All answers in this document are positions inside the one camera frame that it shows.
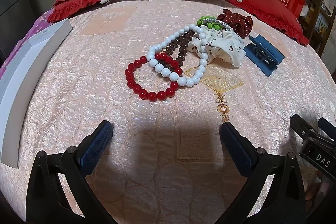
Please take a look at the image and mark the reddish brown bead bracelet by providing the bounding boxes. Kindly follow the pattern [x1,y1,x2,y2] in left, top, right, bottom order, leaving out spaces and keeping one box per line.
[162,35,184,67]

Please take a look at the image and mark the blue hair claw clip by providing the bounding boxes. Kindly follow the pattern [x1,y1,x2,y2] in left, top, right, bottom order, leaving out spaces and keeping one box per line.
[244,34,285,77]

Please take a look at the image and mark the white shallow box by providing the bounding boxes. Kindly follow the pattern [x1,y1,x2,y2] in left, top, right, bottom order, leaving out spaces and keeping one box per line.
[0,19,73,168]

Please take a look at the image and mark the wooden shelf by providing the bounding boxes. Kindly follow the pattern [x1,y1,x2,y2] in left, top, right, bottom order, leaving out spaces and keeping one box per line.
[299,0,336,56]

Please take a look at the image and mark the red heart ruffled cushion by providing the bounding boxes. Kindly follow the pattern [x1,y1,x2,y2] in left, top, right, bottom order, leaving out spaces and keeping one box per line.
[223,0,310,46]

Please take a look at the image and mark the white cherry print scrunchie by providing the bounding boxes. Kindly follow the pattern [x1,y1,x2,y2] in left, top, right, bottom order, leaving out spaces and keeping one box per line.
[188,25,246,68]

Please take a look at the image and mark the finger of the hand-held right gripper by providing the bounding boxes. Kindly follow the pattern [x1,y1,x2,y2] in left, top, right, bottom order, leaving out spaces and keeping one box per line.
[318,117,336,140]
[290,114,315,140]

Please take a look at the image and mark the silver braided bracelet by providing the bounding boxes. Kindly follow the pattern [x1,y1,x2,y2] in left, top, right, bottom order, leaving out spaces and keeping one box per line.
[203,17,234,31]

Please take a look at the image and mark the red bead bracelet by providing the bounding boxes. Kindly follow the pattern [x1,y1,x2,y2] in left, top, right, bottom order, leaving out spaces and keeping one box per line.
[125,52,183,102]

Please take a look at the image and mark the green bead bracelet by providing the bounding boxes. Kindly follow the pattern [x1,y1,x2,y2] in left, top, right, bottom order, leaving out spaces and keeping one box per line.
[197,15,221,30]

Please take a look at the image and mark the purple floral sheet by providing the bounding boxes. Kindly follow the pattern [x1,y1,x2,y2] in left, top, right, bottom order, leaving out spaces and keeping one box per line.
[0,9,57,77]

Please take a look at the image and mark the dark brown bead bracelet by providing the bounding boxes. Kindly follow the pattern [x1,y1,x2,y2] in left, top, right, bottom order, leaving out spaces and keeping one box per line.
[175,31,196,64]

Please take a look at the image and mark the dark red dotted scrunchie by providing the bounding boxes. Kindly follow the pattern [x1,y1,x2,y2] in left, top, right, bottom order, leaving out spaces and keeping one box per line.
[217,9,253,39]

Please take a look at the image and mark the pink quilted bedspread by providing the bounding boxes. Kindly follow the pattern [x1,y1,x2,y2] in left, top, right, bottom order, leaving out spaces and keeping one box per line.
[0,0,336,224]

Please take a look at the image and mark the white bead bracelet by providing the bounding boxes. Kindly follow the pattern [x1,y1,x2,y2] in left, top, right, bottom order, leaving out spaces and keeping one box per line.
[146,25,209,88]

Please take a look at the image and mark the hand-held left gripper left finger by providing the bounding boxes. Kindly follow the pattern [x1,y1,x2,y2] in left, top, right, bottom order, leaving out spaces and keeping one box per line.
[26,120,114,224]

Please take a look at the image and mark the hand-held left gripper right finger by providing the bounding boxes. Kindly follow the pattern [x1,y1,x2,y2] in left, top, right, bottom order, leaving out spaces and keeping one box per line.
[219,122,306,224]

